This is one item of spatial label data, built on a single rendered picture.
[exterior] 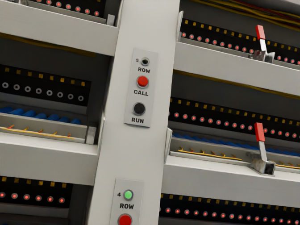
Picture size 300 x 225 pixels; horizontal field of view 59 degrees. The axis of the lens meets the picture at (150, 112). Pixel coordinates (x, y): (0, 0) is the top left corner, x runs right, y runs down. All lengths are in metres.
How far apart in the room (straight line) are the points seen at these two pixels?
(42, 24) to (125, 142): 0.22
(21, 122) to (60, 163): 0.10
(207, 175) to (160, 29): 0.25
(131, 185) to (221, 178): 0.14
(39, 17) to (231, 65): 0.32
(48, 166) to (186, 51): 0.28
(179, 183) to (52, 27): 0.30
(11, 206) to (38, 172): 0.18
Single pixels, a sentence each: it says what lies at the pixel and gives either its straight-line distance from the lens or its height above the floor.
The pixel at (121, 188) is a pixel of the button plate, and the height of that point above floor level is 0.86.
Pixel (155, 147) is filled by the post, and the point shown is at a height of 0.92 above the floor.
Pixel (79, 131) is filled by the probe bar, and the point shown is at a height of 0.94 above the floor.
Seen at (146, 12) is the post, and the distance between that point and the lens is 0.47.
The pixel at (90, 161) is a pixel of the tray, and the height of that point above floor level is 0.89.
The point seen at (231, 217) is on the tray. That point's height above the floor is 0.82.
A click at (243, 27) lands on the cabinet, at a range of 0.81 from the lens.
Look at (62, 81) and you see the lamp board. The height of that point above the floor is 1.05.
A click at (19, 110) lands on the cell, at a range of 0.53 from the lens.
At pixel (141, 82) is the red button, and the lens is 0.40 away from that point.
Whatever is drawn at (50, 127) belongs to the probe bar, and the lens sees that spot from 0.43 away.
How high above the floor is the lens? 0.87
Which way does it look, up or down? 15 degrees up
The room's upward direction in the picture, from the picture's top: 7 degrees clockwise
